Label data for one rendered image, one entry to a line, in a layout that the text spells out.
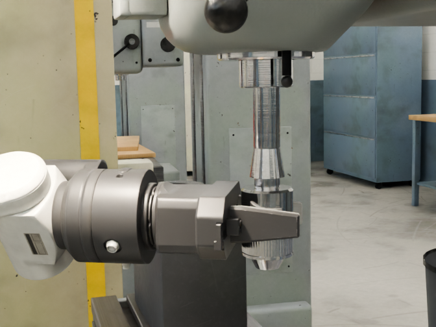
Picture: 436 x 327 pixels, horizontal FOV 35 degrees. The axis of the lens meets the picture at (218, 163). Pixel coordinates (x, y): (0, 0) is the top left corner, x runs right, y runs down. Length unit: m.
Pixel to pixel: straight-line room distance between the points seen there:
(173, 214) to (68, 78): 1.73
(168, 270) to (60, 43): 1.47
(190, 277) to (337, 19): 0.48
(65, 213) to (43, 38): 1.70
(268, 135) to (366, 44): 7.44
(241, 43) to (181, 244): 0.18
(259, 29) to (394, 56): 7.40
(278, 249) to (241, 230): 0.04
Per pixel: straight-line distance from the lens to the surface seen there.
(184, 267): 0.94
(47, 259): 0.69
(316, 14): 0.56
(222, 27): 0.47
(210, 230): 0.58
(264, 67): 0.60
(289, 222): 0.60
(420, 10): 0.62
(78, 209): 0.63
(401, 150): 8.03
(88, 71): 2.31
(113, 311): 1.14
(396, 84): 7.95
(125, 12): 0.58
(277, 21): 0.55
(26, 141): 2.32
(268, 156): 0.61
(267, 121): 0.61
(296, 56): 0.59
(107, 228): 0.62
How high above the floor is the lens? 1.29
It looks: 7 degrees down
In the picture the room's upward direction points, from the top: 1 degrees counter-clockwise
